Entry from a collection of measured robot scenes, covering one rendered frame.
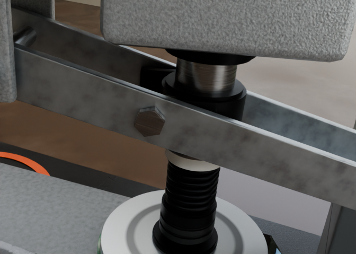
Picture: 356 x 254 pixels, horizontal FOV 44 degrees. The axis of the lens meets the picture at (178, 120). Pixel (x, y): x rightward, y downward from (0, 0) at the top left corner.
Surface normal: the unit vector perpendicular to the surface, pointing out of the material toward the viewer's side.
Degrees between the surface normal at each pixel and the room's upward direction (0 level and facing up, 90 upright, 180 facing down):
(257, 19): 90
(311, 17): 90
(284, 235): 0
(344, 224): 90
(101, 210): 0
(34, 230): 0
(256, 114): 90
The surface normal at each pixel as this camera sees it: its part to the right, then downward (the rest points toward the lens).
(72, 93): 0.03, 0.43
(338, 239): -0.38, 0.36
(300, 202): 0.09, -0.90
